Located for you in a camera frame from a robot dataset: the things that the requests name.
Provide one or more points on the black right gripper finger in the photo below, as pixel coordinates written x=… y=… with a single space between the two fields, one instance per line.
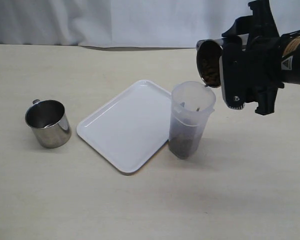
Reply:
x=260 y=23
x=265 y=96

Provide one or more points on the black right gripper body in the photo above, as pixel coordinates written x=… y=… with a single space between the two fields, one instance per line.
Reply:
x=241 y=70

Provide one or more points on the steel mug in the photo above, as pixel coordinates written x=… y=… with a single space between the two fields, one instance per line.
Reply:
x=208 y=53
x=49 y=123

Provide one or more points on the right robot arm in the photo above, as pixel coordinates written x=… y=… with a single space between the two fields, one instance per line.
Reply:
x=289 y=58

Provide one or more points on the translucent plastic pitcher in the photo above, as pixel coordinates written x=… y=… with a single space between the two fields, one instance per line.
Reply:
x=192 y=103

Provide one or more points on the white plastic tray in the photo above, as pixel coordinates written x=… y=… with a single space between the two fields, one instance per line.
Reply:
x=129 y=129

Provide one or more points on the white curtain backdrop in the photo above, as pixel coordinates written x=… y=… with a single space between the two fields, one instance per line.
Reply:
x=117 y=23

